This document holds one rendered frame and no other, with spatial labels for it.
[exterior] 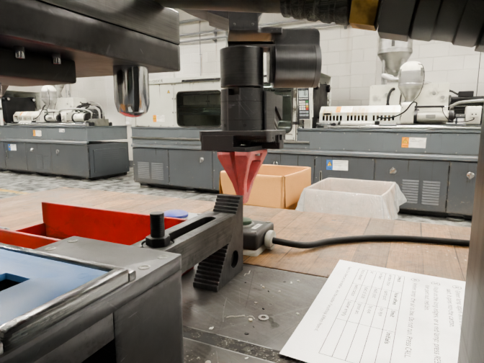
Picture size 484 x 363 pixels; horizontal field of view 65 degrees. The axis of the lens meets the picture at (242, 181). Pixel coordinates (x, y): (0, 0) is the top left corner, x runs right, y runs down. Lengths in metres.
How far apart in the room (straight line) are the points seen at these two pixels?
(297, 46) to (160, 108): 5.48
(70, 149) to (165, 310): 7.21
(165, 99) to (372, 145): 3.06
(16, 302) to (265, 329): 0.20
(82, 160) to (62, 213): 6.65
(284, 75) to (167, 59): 0.27
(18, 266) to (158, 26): 0.16
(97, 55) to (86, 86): 9.93
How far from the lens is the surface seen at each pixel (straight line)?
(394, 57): 5.23
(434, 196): 4.61
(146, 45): 0.23
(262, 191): 2.48
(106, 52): 0.20
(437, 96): 5.15
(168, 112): 5.86
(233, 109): 0.49
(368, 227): 0.66
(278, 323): 0.35
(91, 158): 7.15
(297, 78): 0.50
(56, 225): 0.59
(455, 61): 6.58
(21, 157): 8.66
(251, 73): 0.49
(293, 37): 0.51
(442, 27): 0.18
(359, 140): 4.63
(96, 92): 9.85
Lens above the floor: 1.07
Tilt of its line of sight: 9 degrees down
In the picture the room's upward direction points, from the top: straight up
